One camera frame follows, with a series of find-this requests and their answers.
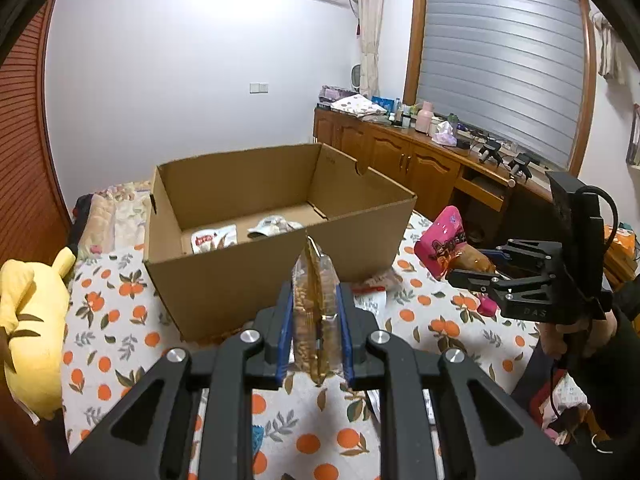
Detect clear sesame bar packet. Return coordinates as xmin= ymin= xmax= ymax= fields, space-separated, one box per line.
xmin=292 ymin=236 xmax=342 ymax=387

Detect cream curtain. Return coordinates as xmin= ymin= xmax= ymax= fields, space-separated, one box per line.
xmin=358 ymin=0 xmax=384 ymax=98

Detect white wall switch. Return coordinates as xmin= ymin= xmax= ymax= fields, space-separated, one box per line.
xmin=250 ymin=82 xmax=269 ymax=94

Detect wooden sideboard cabinet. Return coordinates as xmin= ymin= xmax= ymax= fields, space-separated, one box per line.
xmin=314 ymin=106 xmax=560 ymax=248

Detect right hand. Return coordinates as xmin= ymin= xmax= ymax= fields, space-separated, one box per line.
xmin=537 ymin=311 xmax=617 ymax=360

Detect white red edged packet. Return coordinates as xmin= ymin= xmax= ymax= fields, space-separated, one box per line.
xmin=352 ymin=284 xmax=387 ymax=321

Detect blue foil snack packet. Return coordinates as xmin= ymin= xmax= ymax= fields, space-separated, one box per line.
xmin=252 ymin=425 xmax=265 ymax=460

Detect orange print bed cover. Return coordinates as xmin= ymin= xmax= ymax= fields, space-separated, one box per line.
xmin=60 ymin=209 xmax=591 ymax=480

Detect folded floral cloth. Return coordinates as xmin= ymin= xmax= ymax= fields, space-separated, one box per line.
xmin=330 ymin=93 xmax=387 ymax=118

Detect pink bottle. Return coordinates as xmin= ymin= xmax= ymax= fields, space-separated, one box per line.
xmin=414 ymin=101 xmax=433 ymax=134

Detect silver back label pouch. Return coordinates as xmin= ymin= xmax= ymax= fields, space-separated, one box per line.
xmin=247 ymin=216 xmax=303 ymax=238

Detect floral quilt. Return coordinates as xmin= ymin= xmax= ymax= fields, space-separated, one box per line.
xmin=67 ymin=181 xmax=151 ymax=260

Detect wooden louvre wardrobe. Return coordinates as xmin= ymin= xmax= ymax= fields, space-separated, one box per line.
xmin=0 ymin=0 xmax=72 ymax=461

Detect brown cardboard box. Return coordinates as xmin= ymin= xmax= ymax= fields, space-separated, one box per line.
xmin=143 ymin=144 xmax=416 ymax=342

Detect chicken feet snack packet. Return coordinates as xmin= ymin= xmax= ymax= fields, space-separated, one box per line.
xmin=190 ymin=224 xmax=238 ymax=254

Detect pink snack packet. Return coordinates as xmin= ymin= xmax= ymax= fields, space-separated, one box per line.
xmin=413 ymin=205 xmax=499 ymax=319

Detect grey window blind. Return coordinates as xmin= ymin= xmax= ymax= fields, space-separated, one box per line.
xmin=416 ymin=0 xmax=585 ymax=167

